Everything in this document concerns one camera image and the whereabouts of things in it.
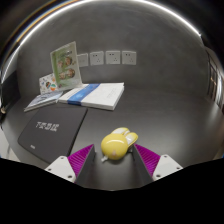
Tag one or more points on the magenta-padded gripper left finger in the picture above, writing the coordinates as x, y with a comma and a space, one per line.
60, 166

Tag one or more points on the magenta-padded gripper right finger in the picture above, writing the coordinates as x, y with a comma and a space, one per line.
166, 165

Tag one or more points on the yellow rabbit-shaped computer mouse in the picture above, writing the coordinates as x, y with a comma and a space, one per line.
115, 146

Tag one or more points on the black mouse pad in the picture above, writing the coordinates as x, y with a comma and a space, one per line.
53, 131

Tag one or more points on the grey-covered thin book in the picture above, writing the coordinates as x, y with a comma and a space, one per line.
41, 100

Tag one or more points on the white book with blue stripe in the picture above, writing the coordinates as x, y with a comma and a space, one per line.
96, 94

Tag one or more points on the small white colourful-print card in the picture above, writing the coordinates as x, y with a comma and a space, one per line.
47, 84

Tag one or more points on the black flat panel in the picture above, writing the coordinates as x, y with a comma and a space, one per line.
8, 95

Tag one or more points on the green leaflet in clear stand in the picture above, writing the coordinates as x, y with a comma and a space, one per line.
66, 66

